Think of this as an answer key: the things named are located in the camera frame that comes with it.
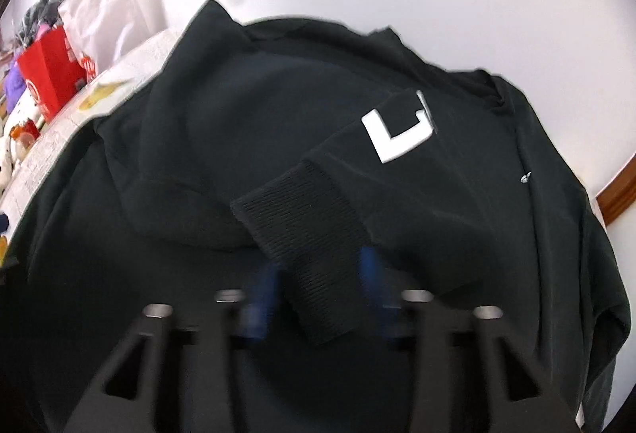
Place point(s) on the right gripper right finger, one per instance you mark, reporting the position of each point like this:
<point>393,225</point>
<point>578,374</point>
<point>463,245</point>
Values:
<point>472,374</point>

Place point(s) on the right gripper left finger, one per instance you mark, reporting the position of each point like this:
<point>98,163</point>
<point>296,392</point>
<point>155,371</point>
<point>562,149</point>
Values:
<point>144,385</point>

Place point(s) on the black long-sleeve sweatshirt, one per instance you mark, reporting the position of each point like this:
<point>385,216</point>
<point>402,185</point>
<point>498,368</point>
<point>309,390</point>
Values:
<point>298,142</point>

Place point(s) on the fruit-print white tablecloth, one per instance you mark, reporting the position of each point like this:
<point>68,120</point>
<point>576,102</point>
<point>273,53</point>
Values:
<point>109,90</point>

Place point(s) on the red paper shopping bag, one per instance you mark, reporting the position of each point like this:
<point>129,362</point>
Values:
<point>52,72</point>

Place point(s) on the white plastic bag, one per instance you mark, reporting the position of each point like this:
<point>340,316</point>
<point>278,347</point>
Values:
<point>100,32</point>

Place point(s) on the plaid cloth in bag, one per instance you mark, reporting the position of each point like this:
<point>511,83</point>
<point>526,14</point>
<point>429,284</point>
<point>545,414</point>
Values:
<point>43,12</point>

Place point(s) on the brown wooden door frame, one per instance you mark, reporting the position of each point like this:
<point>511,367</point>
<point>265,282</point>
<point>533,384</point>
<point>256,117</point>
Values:
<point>620,194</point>

